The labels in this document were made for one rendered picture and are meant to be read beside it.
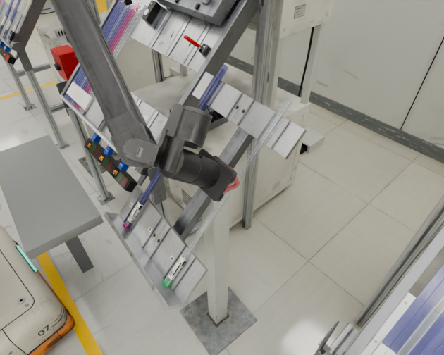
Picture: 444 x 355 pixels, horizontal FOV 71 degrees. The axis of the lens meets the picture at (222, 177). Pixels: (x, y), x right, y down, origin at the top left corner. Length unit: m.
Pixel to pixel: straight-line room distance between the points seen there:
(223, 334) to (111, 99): 1.16
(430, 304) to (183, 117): 0.55
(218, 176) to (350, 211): 1.49
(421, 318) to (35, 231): 1.06
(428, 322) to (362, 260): 1.13
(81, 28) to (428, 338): 0.80
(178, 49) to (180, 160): 0.71
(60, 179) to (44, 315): 0.51
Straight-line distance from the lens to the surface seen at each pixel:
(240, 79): 1.84
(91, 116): 1.39
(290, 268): 1.67
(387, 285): 1.35
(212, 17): 1.07
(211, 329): 1.50
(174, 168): 0.52
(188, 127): 0.53
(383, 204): 2.13
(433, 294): 0.71
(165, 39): 1.25
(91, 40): 0.61
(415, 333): 0.72
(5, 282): 1.54
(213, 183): 0.59
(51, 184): 1.32
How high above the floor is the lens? 1.41
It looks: 43 degrees down
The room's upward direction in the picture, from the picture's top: straight up
